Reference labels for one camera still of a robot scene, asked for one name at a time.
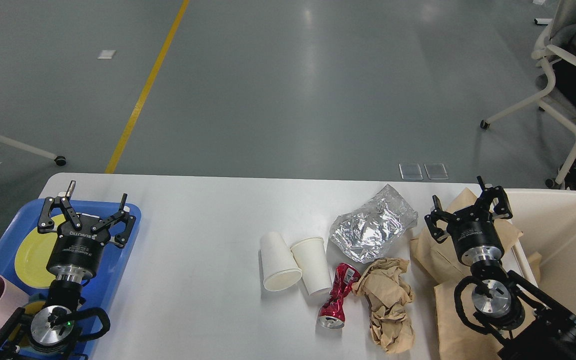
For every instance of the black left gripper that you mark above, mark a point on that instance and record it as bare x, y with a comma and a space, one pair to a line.
78, 258

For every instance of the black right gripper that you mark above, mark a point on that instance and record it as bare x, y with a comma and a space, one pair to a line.
477, 239

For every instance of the yellow plastic plate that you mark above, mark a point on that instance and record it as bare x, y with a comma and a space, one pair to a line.
32, 257

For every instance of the dark teal mug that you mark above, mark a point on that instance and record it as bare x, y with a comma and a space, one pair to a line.
36, 302

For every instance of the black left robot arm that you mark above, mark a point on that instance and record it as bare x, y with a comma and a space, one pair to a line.
56, 327

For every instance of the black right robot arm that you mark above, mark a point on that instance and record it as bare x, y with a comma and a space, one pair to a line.
527, 322

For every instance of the brown paper bag upper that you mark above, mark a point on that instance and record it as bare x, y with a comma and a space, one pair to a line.
434, 256

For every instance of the brown paper bag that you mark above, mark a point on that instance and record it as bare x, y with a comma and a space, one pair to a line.
434, 256
457, 341

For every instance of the beige plastic bin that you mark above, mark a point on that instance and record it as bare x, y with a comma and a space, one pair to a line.
548, 221

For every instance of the crumpled silver foil bag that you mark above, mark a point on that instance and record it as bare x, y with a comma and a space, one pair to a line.
368, 232

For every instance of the crumpled brown paper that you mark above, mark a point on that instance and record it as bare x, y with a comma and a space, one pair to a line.
387, 295

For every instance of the brown paper bag lower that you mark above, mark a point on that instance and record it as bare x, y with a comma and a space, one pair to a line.
457, 341

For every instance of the white paper cup right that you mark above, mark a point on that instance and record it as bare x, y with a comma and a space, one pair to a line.
310, 256

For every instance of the white paper cup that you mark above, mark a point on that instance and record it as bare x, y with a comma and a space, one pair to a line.
280, 270
310, 256

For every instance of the crushed red soda can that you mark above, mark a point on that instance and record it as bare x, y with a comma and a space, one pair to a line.
331, 315

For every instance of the white paper cup left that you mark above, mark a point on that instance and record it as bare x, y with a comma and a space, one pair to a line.
280, 270

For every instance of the white office chair right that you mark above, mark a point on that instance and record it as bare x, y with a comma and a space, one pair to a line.
557, 65

